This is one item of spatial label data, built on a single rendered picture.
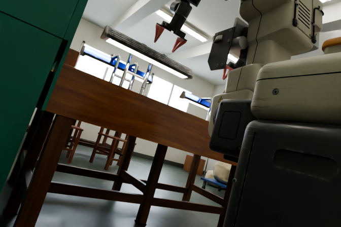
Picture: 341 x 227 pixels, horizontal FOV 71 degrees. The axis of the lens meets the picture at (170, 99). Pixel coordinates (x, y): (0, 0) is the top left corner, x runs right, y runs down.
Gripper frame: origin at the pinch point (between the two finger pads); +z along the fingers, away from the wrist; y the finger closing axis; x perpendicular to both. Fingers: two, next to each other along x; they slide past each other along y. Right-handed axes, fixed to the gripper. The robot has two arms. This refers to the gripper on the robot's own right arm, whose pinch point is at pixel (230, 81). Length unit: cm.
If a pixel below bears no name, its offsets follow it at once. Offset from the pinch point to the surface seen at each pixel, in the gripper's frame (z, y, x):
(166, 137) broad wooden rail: 36.3, 25.1, 12.3
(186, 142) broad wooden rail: 35.6, 12.9, 11.8
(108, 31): 9, 60, -35
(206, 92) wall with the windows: 99, -414, -553
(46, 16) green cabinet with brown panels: 10, 88, 4
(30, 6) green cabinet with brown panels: 10, 94, 3
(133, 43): 9, 45, -36
